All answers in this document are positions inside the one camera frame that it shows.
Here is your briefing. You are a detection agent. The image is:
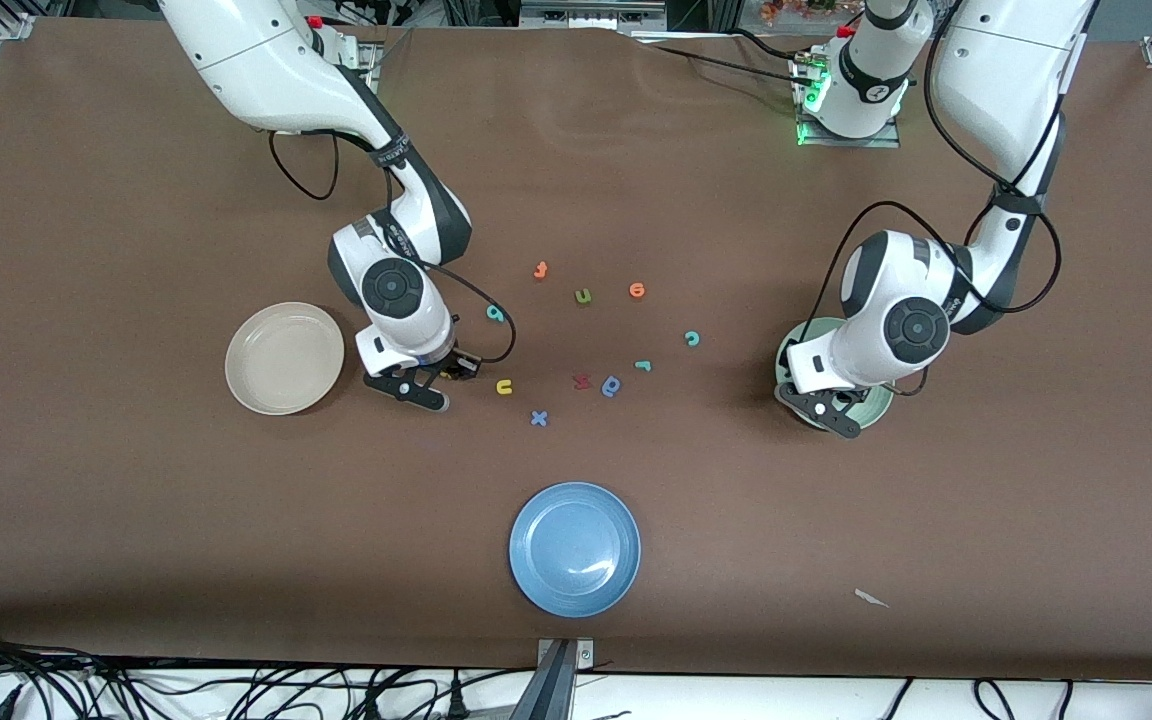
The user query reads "light green plate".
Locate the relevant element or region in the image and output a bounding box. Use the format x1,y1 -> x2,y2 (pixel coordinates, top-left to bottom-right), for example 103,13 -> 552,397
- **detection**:
774,317 -> 896,433

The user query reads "beige brown plate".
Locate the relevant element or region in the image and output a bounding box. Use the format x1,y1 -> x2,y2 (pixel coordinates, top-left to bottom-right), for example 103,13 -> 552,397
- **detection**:
225,302 -> 346,416

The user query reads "blue plate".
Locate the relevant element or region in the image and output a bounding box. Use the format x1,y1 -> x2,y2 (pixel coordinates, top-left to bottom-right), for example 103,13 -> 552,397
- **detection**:
509,482 -> 642,618

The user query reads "dark grey metal bar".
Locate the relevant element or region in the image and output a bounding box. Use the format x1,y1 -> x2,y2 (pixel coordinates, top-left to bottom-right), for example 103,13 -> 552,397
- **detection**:
508,640 -> 577,720

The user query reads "grey equipment box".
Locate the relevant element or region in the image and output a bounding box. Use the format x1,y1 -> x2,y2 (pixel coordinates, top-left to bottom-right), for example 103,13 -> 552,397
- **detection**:
519,0 -> 667,31

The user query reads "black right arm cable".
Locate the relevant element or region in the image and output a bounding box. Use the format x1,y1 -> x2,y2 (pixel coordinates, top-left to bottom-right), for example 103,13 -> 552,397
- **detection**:
269,128 -> 518,366

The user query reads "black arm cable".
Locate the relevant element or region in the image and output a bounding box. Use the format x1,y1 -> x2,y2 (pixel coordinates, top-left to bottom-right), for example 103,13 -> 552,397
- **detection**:
816,30 -> 1064,398
269,128 -> 518,366

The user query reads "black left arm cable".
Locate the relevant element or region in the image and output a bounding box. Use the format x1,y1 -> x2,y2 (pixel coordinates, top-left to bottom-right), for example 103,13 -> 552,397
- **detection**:
816,30 -> 1064,398

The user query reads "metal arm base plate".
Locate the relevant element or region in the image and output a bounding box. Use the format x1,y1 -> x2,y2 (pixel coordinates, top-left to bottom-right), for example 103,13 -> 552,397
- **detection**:
331,40 -> 379,101
794,52 -> 903,149

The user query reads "small metal bracket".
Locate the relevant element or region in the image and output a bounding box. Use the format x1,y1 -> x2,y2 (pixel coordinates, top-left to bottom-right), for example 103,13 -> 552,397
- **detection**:
536,638 -> 595,671

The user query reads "black table cable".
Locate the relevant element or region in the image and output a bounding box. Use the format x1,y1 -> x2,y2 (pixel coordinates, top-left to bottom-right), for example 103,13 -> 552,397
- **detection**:
648,44 -> 819,89
731,28 -> 809,63

